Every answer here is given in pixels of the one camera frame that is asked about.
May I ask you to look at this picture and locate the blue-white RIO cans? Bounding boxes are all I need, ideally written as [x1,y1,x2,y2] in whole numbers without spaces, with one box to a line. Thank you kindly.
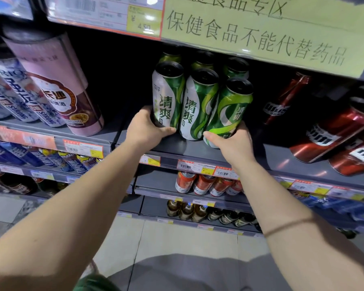
[0,42,66,128]

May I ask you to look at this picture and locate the person's left forearm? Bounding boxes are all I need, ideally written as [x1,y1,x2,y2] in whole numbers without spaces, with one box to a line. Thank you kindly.
[0,142,152,291]

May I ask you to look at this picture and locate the tall pink drink can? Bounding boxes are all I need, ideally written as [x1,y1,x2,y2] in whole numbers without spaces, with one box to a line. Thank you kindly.
[2,27,105,137]

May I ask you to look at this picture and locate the person's right hand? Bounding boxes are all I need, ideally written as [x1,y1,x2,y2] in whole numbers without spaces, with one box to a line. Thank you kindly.
[202,120,255,171]

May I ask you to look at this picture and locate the orange promo strip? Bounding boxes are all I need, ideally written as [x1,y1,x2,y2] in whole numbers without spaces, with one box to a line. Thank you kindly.
[0,120,57,150]

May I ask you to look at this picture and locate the person's white top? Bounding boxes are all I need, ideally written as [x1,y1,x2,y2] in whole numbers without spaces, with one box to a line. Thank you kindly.
[127,253,271,291]

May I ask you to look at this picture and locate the brown wrist band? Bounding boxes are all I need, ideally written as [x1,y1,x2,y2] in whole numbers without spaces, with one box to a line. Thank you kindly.
[263,216,316,238]

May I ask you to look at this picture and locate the yellow paper sign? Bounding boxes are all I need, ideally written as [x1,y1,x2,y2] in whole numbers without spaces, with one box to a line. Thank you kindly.
[161,0,364,79]

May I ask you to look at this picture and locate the orange-bordered price tag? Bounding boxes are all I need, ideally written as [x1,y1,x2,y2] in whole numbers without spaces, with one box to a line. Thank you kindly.
[47,0,165,40]

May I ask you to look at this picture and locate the person's left hand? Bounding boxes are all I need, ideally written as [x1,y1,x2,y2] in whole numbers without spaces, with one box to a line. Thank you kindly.
[125,105,177,152]

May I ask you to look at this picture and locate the grey store shelving unit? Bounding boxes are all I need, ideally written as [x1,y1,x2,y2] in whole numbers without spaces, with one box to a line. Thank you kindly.
[0,0,364,240]

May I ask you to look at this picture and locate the person's right forearm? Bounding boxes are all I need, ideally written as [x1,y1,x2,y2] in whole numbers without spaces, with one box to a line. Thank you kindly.
[230,160,364,291]

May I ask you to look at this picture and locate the blue round promo sign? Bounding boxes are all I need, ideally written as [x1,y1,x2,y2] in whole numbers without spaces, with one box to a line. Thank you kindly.
[0,0,34,21]

